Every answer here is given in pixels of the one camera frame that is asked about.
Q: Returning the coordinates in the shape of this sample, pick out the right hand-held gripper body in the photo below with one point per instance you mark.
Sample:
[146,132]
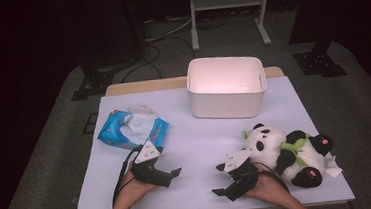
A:
[244,178]

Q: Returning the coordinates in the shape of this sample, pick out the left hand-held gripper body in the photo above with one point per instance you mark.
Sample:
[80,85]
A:
[149,174]

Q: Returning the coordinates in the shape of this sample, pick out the white wet wipe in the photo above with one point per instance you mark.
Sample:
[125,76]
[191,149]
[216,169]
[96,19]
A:
[140,123]

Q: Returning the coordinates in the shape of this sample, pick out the panda plush toy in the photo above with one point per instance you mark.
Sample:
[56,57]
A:
[266,141]

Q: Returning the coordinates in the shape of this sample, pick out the blue wet wipes packet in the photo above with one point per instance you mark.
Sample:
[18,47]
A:
[112,130]

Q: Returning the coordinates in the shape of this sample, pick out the white storage box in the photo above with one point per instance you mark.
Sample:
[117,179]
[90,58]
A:
[227,104]

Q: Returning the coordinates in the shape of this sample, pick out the person's left hand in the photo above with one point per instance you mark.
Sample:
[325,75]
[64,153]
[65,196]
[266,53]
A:
[131,190]

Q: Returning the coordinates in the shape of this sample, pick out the person's right hand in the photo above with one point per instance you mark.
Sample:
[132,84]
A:
[268,188]

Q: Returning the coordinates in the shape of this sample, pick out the white table cover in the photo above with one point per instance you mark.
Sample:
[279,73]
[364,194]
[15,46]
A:
[193,150]

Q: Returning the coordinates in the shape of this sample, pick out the wooden table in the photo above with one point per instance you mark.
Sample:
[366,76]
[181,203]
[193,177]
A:
[138,87]

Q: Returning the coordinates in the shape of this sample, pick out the black floor outlet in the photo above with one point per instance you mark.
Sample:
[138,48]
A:
[90,123]

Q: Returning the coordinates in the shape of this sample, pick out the black stand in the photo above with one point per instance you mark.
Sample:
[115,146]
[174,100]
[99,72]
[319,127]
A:
[94,81]
[319,64]

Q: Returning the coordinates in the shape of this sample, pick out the white metal stand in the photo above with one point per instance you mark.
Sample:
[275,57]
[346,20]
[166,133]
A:
[225,0]

